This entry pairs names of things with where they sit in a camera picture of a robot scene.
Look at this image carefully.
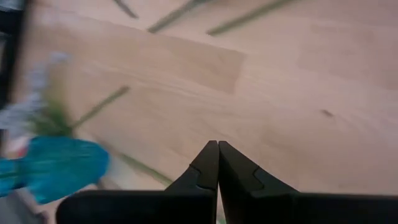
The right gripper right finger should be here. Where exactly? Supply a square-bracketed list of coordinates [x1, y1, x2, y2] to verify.
[218, 141, 398, 224]

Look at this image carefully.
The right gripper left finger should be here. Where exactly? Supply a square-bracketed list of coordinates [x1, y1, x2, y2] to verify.
[55, 140, 220, 224]

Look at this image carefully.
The teal square vase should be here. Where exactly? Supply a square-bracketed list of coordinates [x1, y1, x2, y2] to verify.
[0, 136, 110, 205]

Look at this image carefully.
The black metal table frame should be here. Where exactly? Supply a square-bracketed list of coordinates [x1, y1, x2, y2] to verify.
[0, 9, 27, 103]

